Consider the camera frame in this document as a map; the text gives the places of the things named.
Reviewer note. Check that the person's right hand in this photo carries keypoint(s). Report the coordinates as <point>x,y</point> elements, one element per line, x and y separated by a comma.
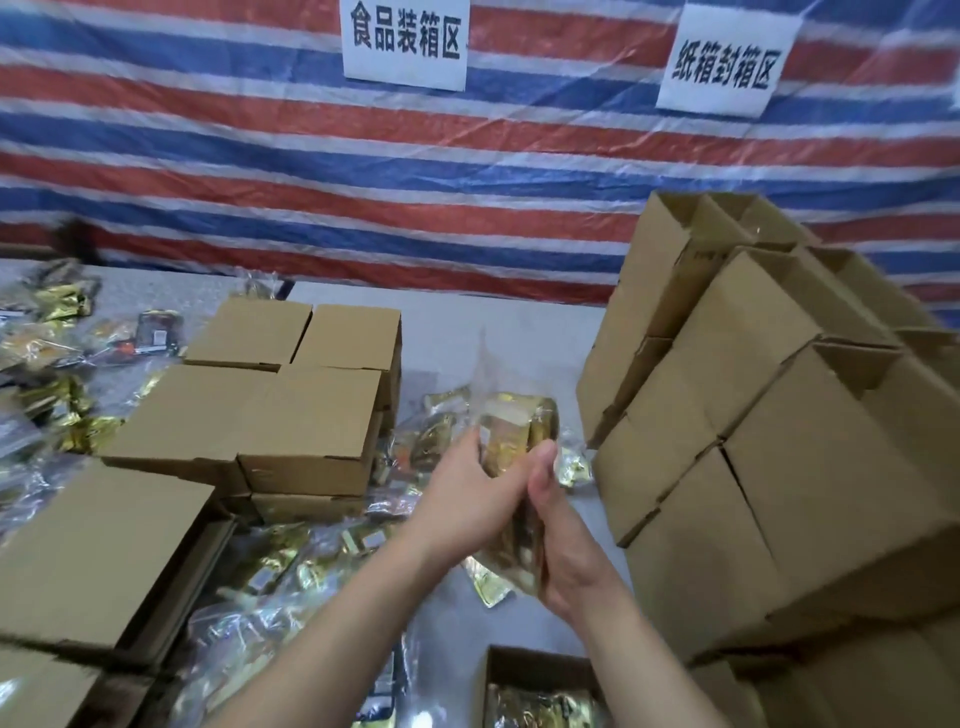
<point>570,555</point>

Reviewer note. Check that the person's left hand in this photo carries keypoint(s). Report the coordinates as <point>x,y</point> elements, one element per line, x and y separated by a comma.
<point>457,502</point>

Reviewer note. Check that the person's right thumb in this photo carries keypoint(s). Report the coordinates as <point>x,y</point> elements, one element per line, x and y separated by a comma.
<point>541,476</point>

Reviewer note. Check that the person's left fingers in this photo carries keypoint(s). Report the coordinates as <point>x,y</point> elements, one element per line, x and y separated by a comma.
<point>502,484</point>

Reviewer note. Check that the clear bag of gold snacks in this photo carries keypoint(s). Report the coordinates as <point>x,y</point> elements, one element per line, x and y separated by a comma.
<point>517,427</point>

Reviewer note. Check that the person's right forearm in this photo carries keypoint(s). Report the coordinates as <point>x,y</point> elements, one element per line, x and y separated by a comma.
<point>645,667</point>

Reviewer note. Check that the person's left forearm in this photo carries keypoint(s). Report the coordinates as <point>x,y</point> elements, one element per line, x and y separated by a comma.
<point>330,645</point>

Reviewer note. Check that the cardboard carton holding snacks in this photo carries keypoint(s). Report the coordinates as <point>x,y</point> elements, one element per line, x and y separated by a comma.
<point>525,667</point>

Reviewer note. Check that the gold foil snack bag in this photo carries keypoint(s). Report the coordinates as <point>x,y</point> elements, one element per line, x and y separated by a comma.
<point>536,709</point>

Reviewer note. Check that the pile of gold snack packets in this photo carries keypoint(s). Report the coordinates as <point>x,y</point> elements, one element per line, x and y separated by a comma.
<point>285,577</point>

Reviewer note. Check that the stack of open cardboard boxes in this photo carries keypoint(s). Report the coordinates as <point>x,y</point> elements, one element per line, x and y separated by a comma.
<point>787,465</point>

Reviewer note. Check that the group of closed cardboard boxes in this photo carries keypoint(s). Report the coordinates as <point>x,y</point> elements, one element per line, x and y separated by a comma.
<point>247,420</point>

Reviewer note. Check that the red white blue striped tarp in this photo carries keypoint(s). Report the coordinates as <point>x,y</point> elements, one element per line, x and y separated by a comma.
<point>225,150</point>

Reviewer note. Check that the white tilted paper sign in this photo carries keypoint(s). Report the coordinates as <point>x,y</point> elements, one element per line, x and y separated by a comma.
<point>724,64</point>

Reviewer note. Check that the white rectangular paper sign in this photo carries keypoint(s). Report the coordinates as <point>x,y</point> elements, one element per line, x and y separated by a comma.
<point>405,41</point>

